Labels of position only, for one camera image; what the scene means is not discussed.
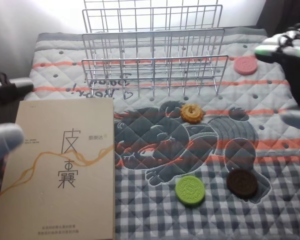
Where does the yellow toy butter cookie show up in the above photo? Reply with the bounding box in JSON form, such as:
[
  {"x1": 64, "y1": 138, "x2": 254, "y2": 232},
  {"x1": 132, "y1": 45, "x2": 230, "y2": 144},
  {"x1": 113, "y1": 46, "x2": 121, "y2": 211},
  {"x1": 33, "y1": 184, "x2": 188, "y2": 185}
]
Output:
[{"x1": 179, "y1": 103, "x2": 206, "y2": 125}]

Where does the grey quilt with bear print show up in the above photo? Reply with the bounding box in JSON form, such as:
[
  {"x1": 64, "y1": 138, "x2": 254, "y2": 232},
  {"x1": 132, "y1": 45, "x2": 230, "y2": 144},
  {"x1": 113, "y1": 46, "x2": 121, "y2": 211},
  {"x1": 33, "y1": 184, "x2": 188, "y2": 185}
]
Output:
[{"x1": 28, "y1": 26, "x2": 300, "y2": 240}]

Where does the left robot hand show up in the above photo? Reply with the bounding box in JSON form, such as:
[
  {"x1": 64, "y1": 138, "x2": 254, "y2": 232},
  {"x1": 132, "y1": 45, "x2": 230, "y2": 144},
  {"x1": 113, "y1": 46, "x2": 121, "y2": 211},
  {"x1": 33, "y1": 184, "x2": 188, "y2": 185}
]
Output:
[{"x1": 0, "y1": 72, "x2": 35, "y2": 167}]

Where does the brown toy sandwich cookie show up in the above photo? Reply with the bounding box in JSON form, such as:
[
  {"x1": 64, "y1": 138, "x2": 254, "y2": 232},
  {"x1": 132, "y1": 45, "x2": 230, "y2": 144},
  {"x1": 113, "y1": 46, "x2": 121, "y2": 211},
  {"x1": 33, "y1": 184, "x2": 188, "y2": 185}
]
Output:
[{"x1": 226, "y1": 167, "x2": 259, "y2": 200}]

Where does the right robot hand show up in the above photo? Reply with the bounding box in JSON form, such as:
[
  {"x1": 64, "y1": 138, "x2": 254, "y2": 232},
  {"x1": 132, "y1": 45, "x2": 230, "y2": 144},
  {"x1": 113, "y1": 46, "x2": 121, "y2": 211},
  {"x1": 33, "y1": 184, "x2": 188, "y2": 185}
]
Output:
[{"x1": 254, "y1": 21, "x2": 300, "y2": 131}]

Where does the beige book with black characters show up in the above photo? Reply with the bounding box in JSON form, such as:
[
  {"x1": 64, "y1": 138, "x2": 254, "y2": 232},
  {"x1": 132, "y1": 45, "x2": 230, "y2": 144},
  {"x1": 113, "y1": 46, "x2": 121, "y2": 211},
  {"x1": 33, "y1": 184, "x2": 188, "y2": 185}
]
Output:
[{"x1": 0, "y1": 98, "x2": 116, "y2": 240}]

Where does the green toy sandwich cookie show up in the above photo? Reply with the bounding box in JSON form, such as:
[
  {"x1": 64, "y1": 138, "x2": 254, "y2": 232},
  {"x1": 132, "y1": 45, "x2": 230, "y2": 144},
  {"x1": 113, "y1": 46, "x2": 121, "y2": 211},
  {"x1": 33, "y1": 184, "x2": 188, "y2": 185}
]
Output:
[{"x1": 174, "y1": 175, "x2": 206, "y2": 208}]

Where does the pink toy sandwich cookie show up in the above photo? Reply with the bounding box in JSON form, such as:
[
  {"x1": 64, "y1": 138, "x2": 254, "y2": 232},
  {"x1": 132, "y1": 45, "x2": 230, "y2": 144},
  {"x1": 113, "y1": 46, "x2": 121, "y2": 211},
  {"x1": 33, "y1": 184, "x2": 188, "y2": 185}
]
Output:
[{"x1": 234, "y1": 56, "x2": 258, "y2": 75}]

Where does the white wire rack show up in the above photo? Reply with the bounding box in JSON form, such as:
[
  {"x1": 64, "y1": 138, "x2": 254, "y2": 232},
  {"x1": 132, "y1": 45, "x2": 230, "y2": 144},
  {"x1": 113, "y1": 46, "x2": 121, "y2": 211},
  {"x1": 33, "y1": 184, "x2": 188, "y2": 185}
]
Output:
[{"x1": 81, "y1": 0, "x2": 230, "y2": 98}]

